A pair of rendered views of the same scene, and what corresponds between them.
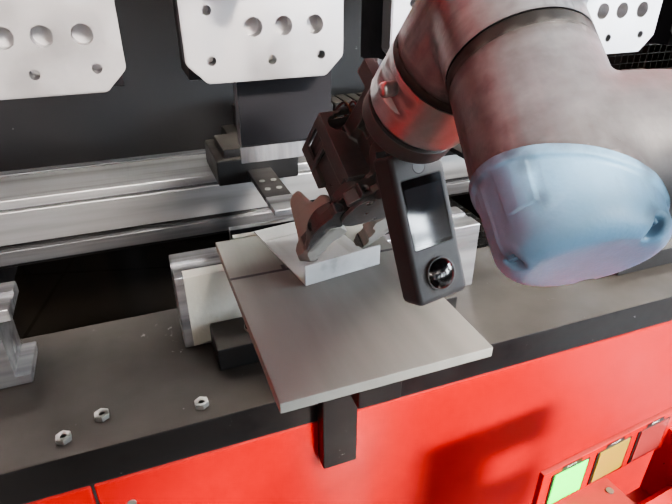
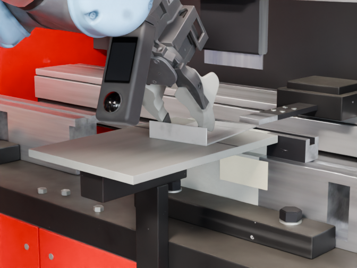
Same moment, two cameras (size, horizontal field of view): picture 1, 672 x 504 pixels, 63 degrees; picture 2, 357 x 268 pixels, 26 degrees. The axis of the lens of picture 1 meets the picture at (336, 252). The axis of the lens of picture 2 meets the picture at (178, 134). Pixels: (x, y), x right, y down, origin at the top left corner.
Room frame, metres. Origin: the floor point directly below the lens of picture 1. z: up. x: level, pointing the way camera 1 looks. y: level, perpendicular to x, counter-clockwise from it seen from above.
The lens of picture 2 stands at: (0.04, -0.85, 1.22)
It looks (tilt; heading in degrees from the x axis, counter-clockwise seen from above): 13 degrees down; 63
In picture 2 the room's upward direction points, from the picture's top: straight up
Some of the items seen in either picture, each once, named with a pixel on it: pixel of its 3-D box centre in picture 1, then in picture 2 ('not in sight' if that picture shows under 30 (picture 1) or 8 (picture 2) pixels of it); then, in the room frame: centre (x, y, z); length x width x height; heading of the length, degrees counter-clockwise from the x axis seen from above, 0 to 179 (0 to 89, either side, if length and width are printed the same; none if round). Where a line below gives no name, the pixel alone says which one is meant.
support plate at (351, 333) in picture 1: (333, 290); (158, 145); (0.44, 0.00, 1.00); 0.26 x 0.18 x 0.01; 21
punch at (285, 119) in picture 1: (284, 115); (233, 31); (0.58, 0.06, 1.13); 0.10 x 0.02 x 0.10; 111
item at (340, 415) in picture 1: (347, 404); (136, 239); (0.40, -0.01, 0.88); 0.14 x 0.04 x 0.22; 21
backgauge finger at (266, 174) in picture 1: (262, 169); (300, 102); (0.73, 0.10, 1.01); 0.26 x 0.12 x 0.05; 21
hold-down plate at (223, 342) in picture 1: (338, 319); (227, 215); (0.54, 0.00, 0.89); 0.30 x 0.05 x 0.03; 111
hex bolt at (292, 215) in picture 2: not in sight; (290, 215); (0.58, -0.10, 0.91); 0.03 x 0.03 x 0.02
